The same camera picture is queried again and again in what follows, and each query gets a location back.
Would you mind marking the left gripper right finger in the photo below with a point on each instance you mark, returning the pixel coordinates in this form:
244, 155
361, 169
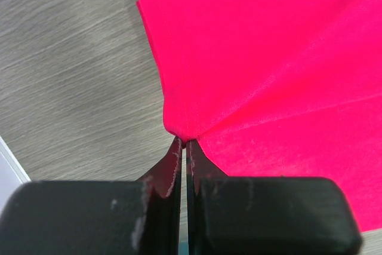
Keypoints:
265, 215

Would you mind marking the red t shirt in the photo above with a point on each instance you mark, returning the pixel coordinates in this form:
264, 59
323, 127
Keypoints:
276, 87

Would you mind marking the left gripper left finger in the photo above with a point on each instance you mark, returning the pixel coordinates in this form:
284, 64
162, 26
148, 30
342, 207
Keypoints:
98, 217

